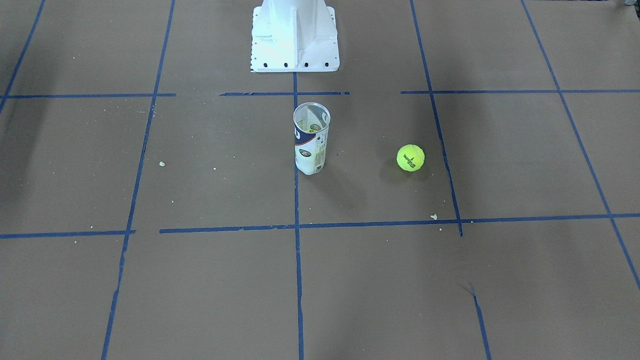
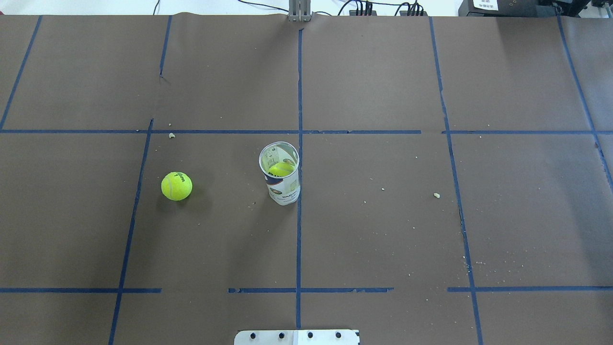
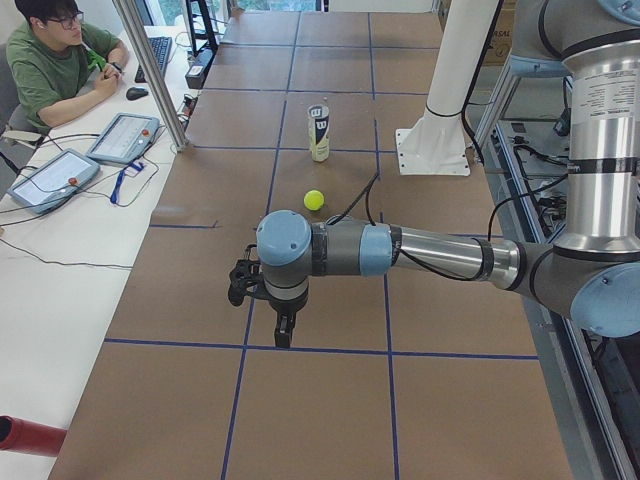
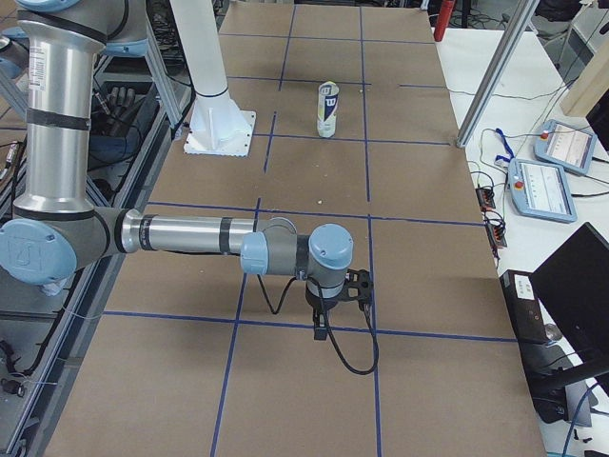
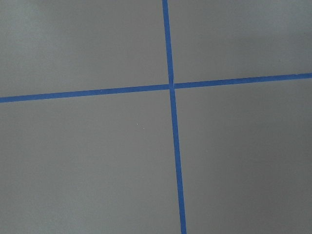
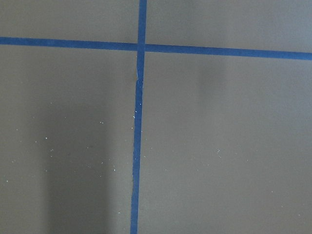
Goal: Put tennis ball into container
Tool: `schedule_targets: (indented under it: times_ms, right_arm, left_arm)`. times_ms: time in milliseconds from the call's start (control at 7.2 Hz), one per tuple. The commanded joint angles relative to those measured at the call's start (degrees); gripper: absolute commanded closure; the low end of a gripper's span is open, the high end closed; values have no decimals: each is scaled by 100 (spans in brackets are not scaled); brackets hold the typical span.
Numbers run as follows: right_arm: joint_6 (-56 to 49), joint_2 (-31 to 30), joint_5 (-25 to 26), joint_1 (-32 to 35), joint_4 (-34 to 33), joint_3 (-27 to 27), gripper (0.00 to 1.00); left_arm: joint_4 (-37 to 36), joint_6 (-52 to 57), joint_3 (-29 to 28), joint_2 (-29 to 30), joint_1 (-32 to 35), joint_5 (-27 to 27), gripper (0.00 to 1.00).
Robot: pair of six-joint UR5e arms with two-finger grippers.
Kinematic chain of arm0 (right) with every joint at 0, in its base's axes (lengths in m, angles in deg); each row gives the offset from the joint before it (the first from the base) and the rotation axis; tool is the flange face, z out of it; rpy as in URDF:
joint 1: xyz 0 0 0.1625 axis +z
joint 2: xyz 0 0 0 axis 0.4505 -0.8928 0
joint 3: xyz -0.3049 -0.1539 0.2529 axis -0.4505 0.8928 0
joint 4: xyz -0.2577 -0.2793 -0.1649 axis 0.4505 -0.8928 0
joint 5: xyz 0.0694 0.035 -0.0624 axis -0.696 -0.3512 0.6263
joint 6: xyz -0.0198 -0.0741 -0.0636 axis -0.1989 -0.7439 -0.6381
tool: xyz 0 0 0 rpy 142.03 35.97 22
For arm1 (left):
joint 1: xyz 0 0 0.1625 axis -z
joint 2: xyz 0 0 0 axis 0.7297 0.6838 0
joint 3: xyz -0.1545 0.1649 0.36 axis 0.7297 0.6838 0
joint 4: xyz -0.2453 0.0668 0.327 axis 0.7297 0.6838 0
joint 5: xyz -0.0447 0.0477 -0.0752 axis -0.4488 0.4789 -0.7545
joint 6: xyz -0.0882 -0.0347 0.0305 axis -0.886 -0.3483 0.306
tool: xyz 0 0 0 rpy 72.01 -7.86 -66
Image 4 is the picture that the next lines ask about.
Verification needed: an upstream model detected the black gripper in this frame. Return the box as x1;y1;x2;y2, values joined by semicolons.
305;278;348;340

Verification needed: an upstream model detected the clear tennis ball can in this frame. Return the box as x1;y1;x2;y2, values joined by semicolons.
317;81;340;138

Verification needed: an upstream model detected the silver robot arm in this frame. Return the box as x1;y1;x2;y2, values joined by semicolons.
1;1;353;340

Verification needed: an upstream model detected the near orange terminal block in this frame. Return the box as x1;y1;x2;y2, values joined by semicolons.
483;214;507;250

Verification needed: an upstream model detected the orange terminal block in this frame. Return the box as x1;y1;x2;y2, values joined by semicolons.
475;187;496;211
483;214;507;250

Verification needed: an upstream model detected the far orange terminal block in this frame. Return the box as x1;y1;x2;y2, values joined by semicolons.
475;187;496;211

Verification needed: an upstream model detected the black computer box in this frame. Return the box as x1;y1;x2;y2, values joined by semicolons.
501;269;563;375

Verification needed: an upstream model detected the black monitor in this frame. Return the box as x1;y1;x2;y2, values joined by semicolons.
528;222;608;424

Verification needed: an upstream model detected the near teach pendant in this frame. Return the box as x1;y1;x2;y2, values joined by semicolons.
507;158;578;223

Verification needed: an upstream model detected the teach pendant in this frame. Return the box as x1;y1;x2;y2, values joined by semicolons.
507;158;578;223
534;119;598;175

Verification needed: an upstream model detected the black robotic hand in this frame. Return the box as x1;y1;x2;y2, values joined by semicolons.
91;86;145;137

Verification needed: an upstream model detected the far teach pendant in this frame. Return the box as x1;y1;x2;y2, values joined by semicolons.
534;119;598;175

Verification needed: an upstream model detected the red fire extinguisher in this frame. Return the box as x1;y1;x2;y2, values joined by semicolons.
434;0;456;43

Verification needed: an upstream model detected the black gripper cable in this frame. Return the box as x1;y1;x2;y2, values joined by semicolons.
256;273;381;375

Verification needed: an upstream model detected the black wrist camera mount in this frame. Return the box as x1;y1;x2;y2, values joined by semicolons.
341;268;374;313

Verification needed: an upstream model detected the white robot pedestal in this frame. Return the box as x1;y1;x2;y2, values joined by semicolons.
170;0;256;157

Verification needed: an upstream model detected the blue lanyard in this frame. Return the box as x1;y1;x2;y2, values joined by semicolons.
492;128;514;167

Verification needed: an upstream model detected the aluminium frame post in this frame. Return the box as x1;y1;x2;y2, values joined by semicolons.
456;0;540;149

